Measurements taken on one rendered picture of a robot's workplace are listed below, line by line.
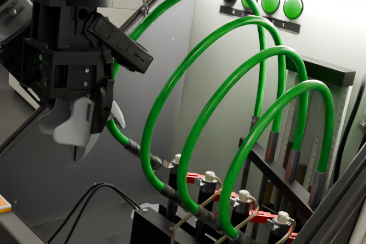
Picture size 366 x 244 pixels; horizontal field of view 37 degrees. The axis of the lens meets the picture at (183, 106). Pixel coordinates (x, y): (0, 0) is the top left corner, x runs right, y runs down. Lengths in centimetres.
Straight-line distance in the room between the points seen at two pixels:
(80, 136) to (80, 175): 62
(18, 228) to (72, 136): 40
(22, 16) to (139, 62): 19
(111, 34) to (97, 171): 70
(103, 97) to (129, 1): 329
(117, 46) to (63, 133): 12
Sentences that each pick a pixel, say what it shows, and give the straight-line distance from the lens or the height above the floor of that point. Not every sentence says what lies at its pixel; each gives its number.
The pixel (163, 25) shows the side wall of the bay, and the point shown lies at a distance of 129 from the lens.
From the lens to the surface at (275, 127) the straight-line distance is 103.
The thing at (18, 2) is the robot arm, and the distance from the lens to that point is 78.
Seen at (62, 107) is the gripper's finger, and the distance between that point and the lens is 68.
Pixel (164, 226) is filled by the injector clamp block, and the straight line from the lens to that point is 101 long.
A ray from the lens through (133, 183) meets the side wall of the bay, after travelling 139.
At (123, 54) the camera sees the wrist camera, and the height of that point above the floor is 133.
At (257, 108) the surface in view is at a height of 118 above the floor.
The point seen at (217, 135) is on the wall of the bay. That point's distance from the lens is 131.
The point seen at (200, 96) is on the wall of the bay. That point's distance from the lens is 134.
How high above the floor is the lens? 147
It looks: 16 degrees down
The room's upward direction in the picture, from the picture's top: 9 degrees clockwise
